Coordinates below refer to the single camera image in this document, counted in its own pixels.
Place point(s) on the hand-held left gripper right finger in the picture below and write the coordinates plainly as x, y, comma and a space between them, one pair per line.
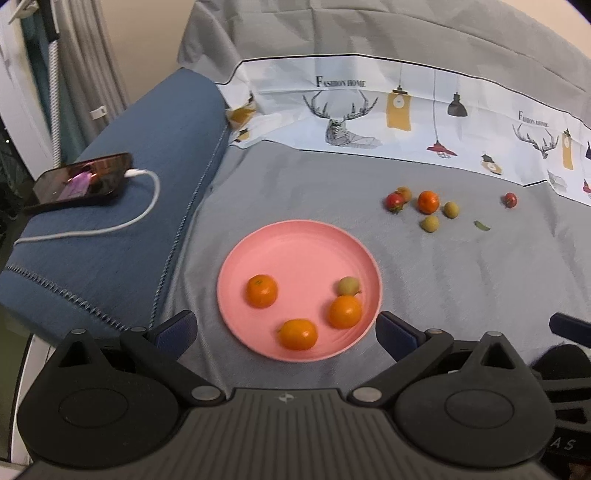
392, 332

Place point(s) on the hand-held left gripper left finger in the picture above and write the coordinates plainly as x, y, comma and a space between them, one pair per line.
178, 330

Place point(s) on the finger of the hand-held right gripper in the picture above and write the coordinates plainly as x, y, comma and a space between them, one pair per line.
570, 323

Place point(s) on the small orange mandarin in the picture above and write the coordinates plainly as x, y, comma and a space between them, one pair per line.
298, 333
344, 311
262, 290

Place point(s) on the small green round fruit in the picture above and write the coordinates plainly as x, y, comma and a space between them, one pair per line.
451, 209
430, 224
348, 286

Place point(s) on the pink round plate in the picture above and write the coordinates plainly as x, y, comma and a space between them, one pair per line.
300, 258

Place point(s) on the red cherry tomato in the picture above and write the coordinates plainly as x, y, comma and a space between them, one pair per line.
395, 201
510, 199

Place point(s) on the orange mandarin with stem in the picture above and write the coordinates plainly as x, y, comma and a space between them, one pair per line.
428, 201

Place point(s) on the yellowish small round fruit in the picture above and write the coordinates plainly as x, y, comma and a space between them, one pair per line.
406, 192

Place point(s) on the blue sofa armrest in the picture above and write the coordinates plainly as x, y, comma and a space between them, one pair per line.
115, 258

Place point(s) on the small green leaf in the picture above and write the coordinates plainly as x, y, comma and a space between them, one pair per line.
482, 225

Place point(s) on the grey printed cloth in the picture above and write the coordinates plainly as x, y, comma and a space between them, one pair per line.
323, 184

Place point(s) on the black smartphone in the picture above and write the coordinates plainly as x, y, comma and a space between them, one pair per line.
83, 182

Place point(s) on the white curtain clip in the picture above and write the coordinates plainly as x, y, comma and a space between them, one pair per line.
98, 111

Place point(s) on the black white braided pole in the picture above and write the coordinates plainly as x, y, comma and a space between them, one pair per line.
54, 101

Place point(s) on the grey curtain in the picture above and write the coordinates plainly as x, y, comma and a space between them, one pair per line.
87, 60

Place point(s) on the teal curtain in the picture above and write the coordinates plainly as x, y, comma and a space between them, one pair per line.
42, 27

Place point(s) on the white door frame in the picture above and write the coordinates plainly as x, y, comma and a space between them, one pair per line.
18, 101

